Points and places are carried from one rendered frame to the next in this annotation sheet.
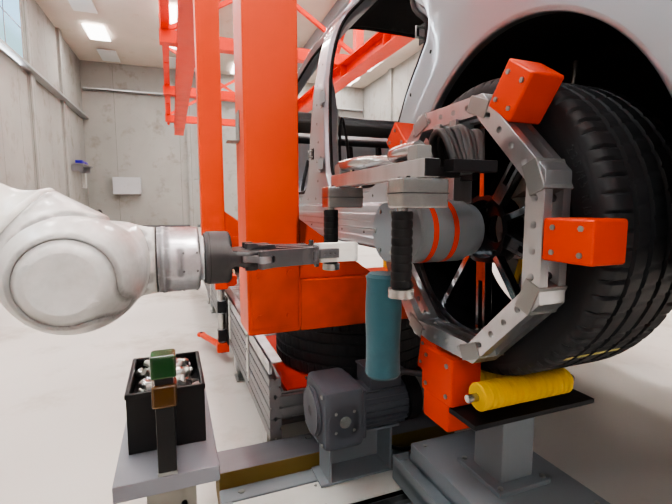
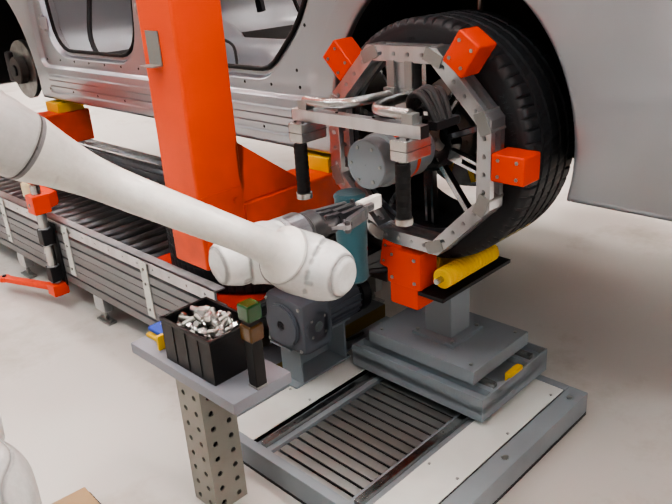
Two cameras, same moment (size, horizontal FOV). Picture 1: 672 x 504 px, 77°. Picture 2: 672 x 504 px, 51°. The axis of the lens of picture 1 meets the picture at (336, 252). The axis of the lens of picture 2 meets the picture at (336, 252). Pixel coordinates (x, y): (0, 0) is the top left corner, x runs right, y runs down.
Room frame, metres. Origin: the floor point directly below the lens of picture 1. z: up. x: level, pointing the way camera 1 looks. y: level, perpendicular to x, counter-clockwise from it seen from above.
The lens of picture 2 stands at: (-0.66, 0.65, 1.34)
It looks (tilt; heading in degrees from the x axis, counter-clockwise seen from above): 23 degrees down; 337
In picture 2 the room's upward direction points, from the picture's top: 4 degrees counter-clockwise
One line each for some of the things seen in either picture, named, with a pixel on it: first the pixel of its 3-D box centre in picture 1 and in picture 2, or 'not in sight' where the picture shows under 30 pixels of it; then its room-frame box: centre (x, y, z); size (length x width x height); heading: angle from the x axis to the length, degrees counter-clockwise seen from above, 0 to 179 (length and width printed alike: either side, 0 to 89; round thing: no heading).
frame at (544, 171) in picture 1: (454, 229); (409, 149); (0.95, -0.27, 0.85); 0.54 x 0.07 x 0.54; 21
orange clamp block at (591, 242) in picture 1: (582, 240); (515, 166); (0.66, -0.39, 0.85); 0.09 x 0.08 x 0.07; 21
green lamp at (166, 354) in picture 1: (163, 364); (249, 310); (0.68, 0.29, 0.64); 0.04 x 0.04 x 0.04; 21
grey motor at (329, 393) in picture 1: (375, 418); (330, 318); (1.22, -0.12, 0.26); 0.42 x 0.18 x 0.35; 111
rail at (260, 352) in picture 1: (231, 309); (54, 236); (2.49, 0.63, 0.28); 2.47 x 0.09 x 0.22; 21
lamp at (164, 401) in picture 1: (164, 392); (251, 330); (0.68, 0.29, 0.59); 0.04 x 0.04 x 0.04; 21
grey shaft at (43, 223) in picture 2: (222, 310); (47, 241); (2.39, 0.66, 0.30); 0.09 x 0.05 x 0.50; 21
